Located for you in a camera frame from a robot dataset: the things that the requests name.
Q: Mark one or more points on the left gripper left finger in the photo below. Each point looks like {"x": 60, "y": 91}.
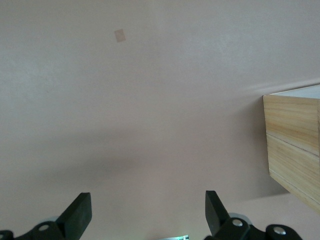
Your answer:
{"x": 75, "y": 220}

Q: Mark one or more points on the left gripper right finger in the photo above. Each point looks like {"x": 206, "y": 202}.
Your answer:
{"x": 220, "y": 225}

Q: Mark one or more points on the wooden drawer with white front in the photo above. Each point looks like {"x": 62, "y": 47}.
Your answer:
{"x": 307, "y": 92}

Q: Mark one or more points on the light wooden drawer cabinet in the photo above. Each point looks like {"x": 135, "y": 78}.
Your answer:
{"x": 292, "y": 150}

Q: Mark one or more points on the large table cover mat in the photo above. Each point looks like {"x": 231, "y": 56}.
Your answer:
{"x": 150, "y": 100}

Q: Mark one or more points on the small square tape patch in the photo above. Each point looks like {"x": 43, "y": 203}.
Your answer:
{"x": 119, "y": 35}

